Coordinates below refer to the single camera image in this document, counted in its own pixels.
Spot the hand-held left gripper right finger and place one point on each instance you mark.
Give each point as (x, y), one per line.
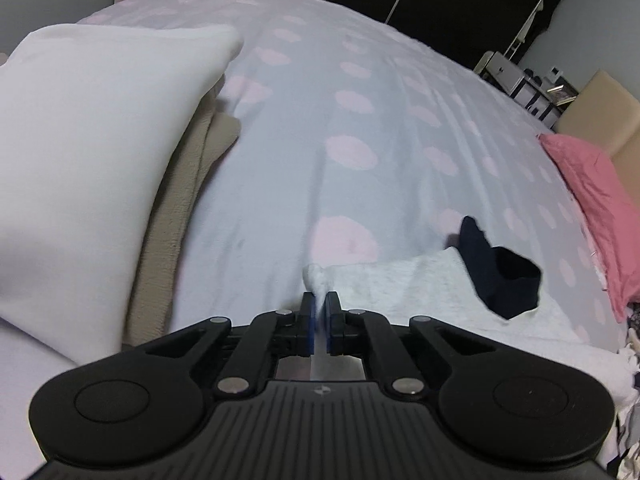
(330, 327)

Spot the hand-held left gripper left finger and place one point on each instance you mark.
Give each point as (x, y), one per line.
(310, 327)

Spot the white fleece garment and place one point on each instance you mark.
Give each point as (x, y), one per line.
(410, 285)

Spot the navy blue garment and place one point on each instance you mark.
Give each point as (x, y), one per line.
(505, 280)

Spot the metal clothes rack pole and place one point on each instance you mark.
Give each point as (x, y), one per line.
(532, 7)

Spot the beige folded garment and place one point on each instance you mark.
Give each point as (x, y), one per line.
(185, 195)

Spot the polka dot bed sheet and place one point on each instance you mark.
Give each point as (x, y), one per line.
(360, 110)

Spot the white pillow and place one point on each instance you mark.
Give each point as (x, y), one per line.
(85, 160)

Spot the pink pillow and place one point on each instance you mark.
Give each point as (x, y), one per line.
(595, 195)

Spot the white printed cloth pile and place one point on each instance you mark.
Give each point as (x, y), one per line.
(629, 410)

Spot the white shelf unit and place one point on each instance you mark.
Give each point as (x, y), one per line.
(525, 85)

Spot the beige headboard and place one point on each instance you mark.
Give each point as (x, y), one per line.
(600, 115)

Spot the dark wardrobe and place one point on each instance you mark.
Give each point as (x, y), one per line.
(450, 0)

